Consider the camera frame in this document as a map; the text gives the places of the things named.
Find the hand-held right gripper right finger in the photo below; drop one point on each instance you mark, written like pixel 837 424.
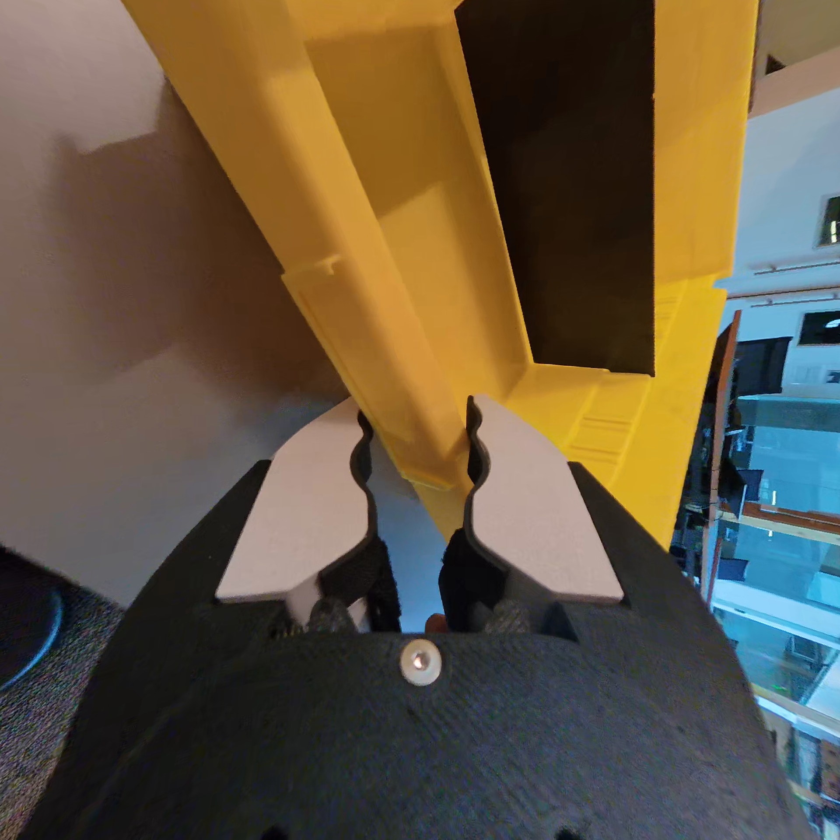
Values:
pixel 544 518

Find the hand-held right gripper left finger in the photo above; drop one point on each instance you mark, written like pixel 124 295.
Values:
pixel 302 518

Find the yellow plastic bin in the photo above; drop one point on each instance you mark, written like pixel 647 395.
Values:
pixel 407 262

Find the person's right hand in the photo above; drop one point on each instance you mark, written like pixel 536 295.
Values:
pixel 436 623

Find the dark round disc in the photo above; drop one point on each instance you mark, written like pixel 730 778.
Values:
pixel 26 617

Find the black flat sheet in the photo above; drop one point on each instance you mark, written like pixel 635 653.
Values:
pixel 564 197

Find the phone icon wall sign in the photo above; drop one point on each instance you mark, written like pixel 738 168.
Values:
pixel 820 328

